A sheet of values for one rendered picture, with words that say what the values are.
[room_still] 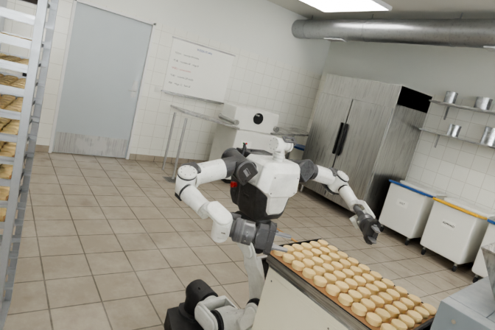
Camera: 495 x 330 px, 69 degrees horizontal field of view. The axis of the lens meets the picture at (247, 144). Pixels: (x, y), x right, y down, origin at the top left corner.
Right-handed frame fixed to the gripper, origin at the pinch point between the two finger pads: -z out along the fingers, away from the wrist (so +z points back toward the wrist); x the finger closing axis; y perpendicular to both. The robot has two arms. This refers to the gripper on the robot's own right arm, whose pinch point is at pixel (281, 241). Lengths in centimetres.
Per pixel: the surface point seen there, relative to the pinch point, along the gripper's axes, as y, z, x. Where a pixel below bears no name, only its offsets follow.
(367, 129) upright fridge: 401, -125, 32
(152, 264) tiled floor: 138, 76, -103
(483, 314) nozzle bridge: -47, -43, 15
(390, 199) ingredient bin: 375, -178, -54
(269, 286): 15.2, -2.1, -26.8
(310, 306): 0.0, -17.2, -21.9
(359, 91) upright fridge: 432, -107, 82
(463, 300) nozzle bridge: -42, -41, 15
